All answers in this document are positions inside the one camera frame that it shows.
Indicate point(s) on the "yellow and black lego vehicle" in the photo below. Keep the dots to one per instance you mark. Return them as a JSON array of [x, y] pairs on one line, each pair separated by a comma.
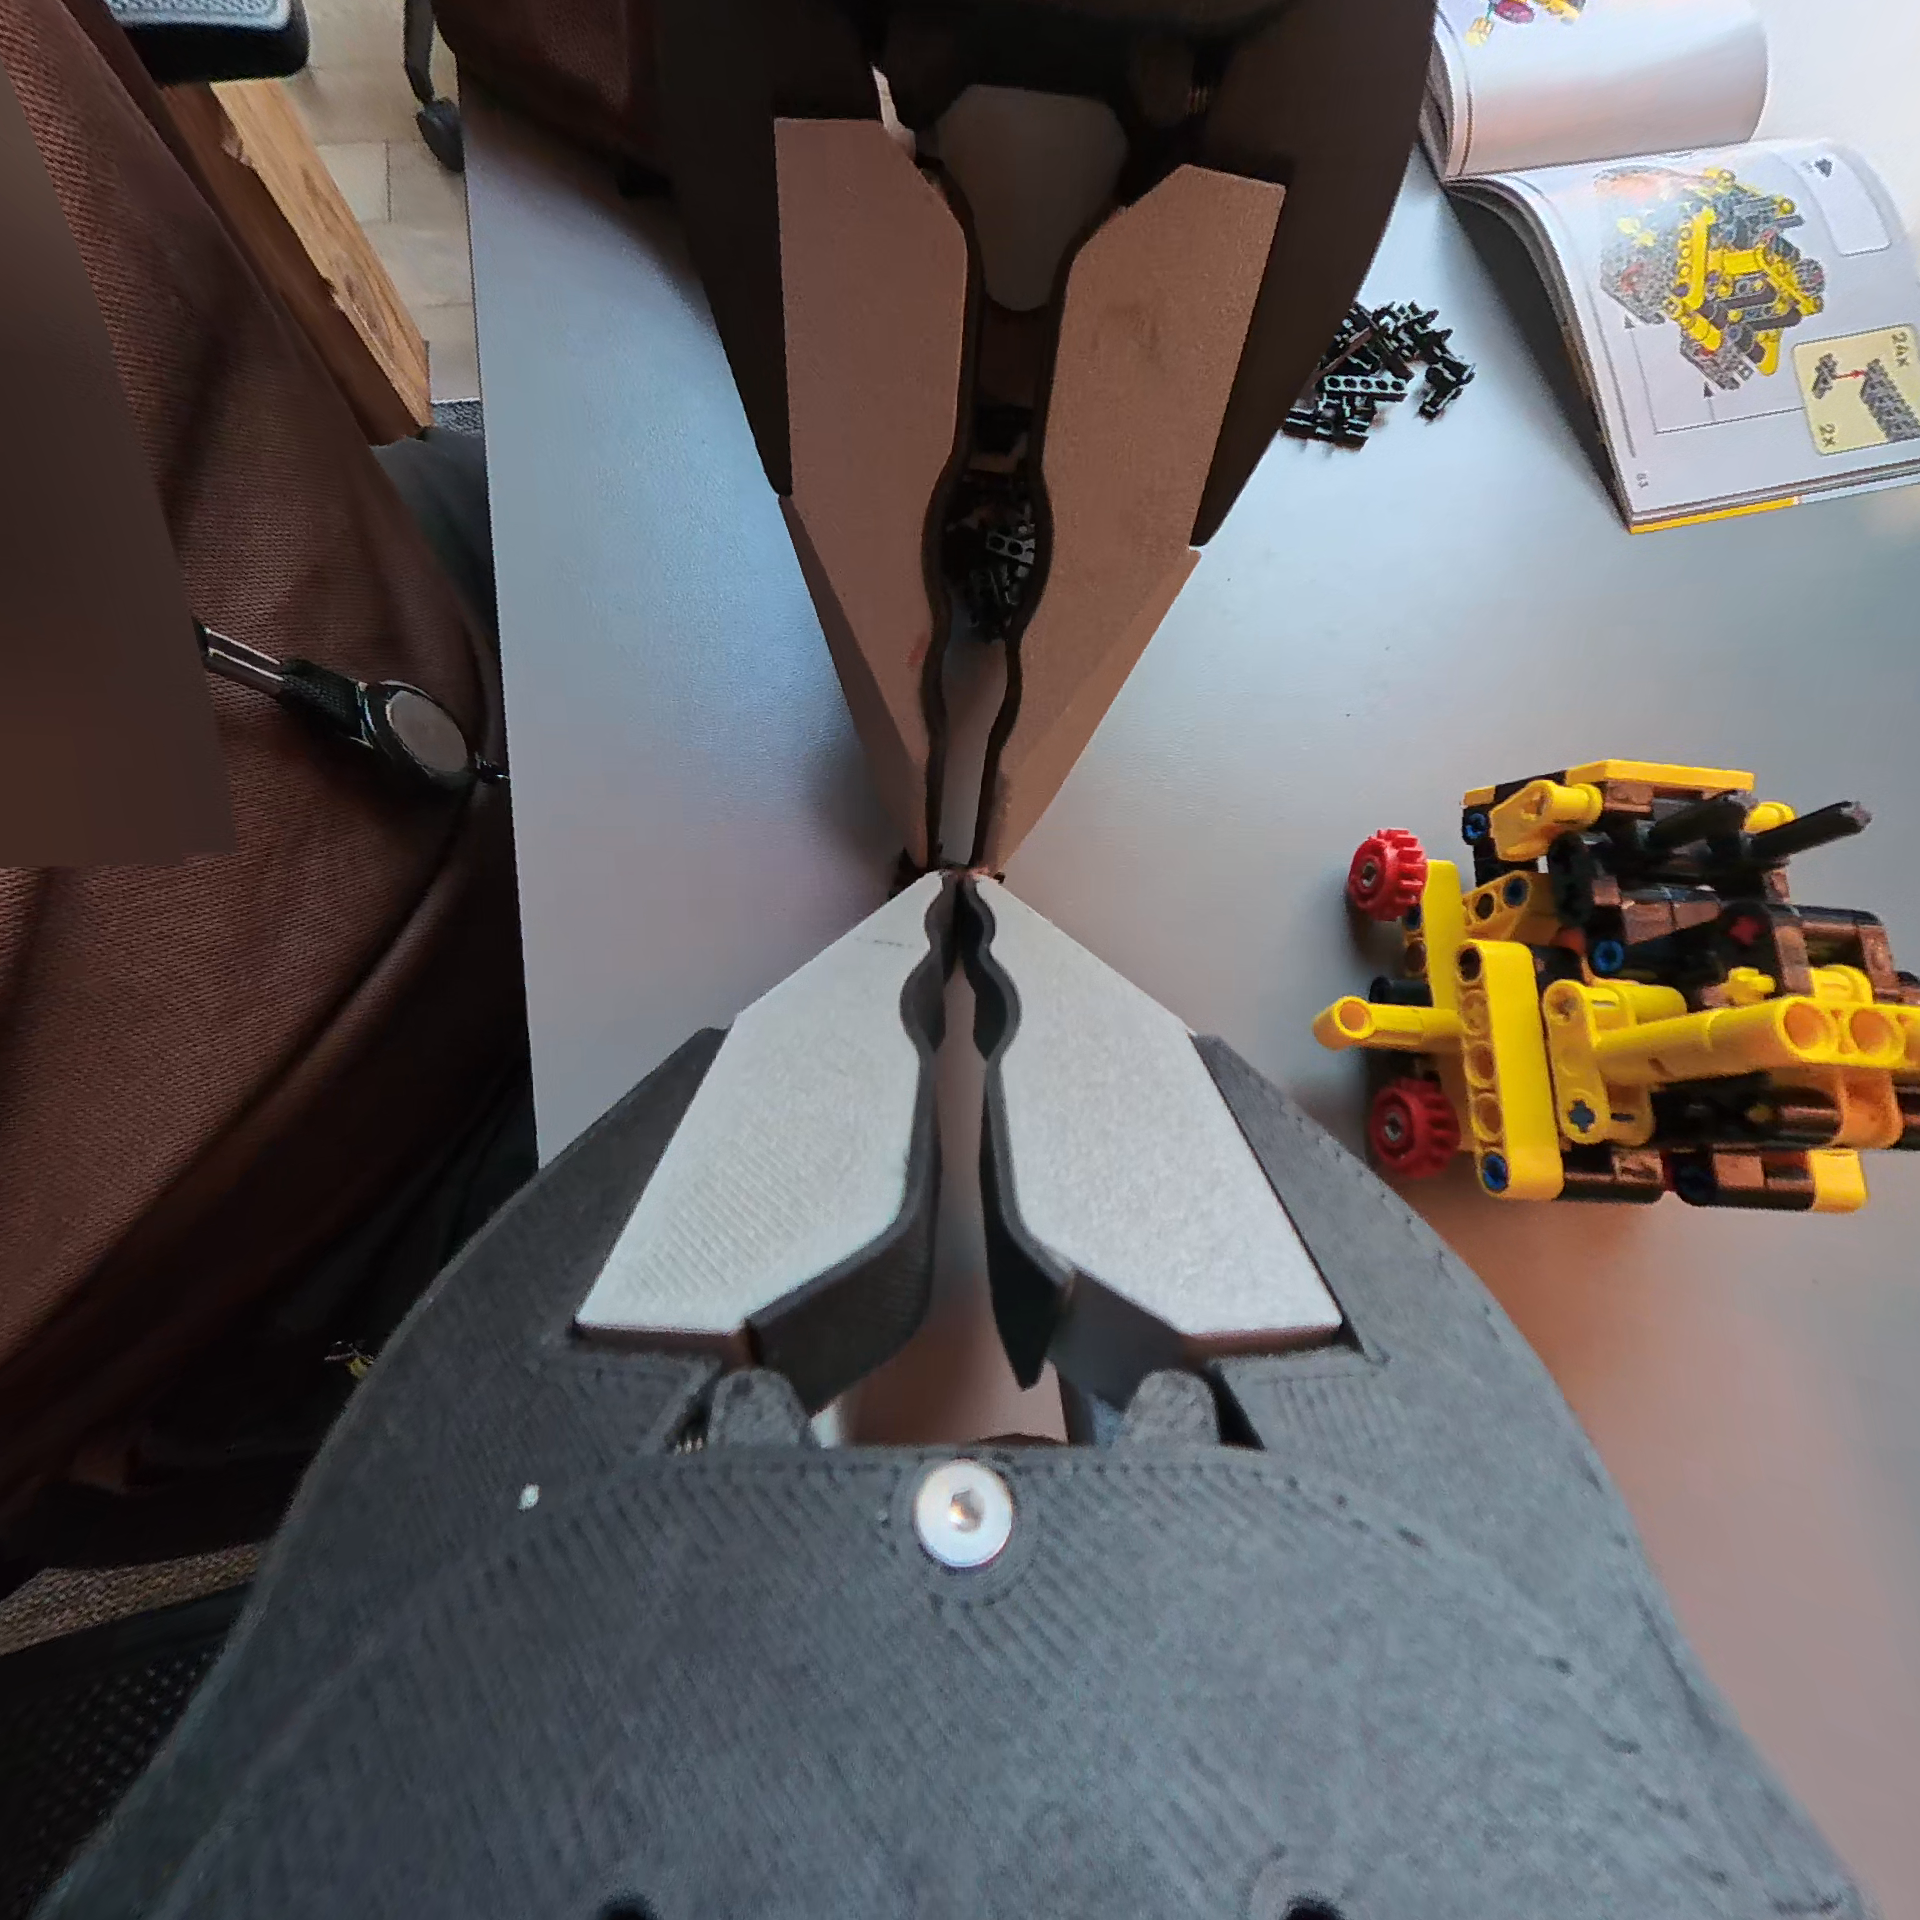
[[1652, 1037]]

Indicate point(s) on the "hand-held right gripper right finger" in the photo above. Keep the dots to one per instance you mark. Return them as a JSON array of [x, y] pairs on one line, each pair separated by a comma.
[[1155, 1185]]

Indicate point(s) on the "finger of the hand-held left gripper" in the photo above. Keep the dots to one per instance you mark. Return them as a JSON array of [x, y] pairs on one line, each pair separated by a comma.
[[1155, 390], [863, 376]]

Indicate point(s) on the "person's dark trousers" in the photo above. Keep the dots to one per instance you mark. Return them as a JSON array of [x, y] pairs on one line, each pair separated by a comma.
[[435, 510]]

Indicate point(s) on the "lego instruction booklet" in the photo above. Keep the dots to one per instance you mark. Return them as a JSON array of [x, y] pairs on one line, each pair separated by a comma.
[[1694, 301]]

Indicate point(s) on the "black office chair base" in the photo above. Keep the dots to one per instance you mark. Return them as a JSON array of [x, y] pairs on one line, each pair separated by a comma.
[[218, 30]]

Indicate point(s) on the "wooden furniture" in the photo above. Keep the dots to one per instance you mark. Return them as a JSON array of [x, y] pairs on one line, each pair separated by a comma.
[[316, 254]]

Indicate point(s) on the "pile of black lego pieces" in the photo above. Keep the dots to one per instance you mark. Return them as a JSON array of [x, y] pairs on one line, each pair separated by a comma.
[[1381, 376]]

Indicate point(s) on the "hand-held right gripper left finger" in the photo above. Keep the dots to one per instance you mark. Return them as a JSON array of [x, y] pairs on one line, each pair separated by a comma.
[[750, 1185]]

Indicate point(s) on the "brown backpack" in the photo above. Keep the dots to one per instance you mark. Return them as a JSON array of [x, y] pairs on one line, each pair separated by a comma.
[[300, 1021]]

